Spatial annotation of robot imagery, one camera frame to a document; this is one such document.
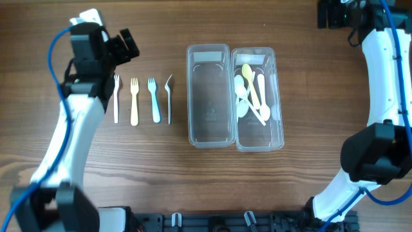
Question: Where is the white plastic fork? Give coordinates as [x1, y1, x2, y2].
[113, 74, 121, 124]

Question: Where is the yellow plastic fork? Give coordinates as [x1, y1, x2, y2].
[131, 78, 139, 126]

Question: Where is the light blue spork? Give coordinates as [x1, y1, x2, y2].
[148, 78, 161, 123]

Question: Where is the yellow plastic spoon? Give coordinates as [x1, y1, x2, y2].
[242, 63, 261, 110]

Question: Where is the white wide-handled spoon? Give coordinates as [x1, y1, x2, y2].
[257, 74, 270, 121]

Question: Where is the white slim-handled spoon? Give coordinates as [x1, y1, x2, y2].
[234, 75, 249, 118]

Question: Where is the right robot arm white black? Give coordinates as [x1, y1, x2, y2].
[306, 0, 411, 224]

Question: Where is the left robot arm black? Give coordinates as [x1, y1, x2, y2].
[2, 22, 140, 231]

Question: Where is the left clear plastic container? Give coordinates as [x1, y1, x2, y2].
[187, 44, 235, 149]

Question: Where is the clear plastic container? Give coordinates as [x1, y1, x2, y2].
[231, 47, 285, 152]
[187, 44, 235, 149]

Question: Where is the right clear plastic container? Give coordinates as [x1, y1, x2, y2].
[231, 47, 285, 152]

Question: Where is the left blue cable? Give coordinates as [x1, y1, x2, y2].
[0, 26, 77, 232]

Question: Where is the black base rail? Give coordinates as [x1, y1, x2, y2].
[135, 211, 360, 232]

